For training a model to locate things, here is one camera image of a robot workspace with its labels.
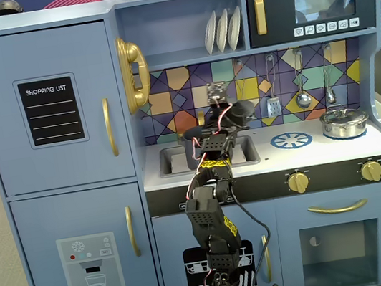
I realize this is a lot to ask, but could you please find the gold stove knob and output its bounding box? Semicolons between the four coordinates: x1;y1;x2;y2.
358;158;381;185
284;169;312;196

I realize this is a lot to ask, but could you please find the black helmet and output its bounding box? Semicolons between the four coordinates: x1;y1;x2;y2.
0;0;25;16

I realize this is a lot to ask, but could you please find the gripper mounted camera board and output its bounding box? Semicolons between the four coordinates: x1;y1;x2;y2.
204;80;231;107

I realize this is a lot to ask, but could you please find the metal toy ladle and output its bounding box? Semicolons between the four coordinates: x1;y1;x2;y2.
287;47;314;111

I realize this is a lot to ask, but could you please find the metal slotted spatula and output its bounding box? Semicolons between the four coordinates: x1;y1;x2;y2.
258;52;285;119

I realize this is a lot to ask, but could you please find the blue dishwasher door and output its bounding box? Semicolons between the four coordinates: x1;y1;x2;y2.
150;199;287;286

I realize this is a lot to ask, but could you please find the shiny steel pot lid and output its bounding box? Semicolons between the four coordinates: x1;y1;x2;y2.
318;104;369;129

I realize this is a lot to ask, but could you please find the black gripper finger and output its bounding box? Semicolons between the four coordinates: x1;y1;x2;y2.
201;118;226;140
206;103;227;123

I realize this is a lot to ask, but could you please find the gold microwave door handle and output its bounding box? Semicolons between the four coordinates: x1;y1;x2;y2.
252;0;270;37

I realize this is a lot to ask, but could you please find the gold oven door handle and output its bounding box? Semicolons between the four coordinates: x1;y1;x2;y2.
307;197;370;219

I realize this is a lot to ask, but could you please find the black camera cable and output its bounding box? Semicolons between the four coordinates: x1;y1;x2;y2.
233;189;280;286

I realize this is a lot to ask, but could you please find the gold curved fridge handle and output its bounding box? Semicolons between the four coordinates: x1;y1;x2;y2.
124;205;143;259
101;96;121;158

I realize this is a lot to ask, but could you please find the shiny steel toy pot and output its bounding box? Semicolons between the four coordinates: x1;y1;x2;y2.
319;110;372;144

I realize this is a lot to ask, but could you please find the metal slotted skimmer spoon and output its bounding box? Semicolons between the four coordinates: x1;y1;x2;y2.
233;58;251;103

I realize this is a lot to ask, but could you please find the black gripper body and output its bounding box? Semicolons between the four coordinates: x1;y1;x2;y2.
218;97;259;135

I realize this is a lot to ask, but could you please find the gold toy telephone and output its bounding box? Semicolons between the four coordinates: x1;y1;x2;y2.
114;32;155;116

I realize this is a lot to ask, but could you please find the small metal spoon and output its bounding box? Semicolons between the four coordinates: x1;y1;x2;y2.
317;42;340;105

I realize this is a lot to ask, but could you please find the black shopping list chalkboard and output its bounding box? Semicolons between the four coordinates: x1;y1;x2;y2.
12;70;90;152

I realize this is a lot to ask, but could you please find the white toy plate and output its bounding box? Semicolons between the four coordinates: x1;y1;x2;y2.
199;9;223;56
211;7;235;54
222;4;247;52

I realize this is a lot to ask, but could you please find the gold dishwasher door handle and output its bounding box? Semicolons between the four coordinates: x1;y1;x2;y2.
260;234;274;282

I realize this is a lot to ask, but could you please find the blue fridge door with dispenser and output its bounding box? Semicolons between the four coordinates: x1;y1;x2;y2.
8;181;160;286

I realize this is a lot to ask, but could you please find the blue toy play kitchen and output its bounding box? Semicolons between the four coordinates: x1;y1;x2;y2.
0;0;381;286

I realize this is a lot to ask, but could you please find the gray toy cooking pot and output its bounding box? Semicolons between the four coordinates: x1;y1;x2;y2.
181;132;231;172

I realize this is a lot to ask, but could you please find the blue oven door with window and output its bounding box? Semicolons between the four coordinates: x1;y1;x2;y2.
272;181;381;286

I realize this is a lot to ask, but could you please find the blue fridge door with chalkboard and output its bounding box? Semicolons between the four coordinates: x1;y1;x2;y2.
0;17;137;199

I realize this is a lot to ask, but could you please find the gray toy sink basin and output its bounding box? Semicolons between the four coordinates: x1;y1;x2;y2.
155;133;263;181

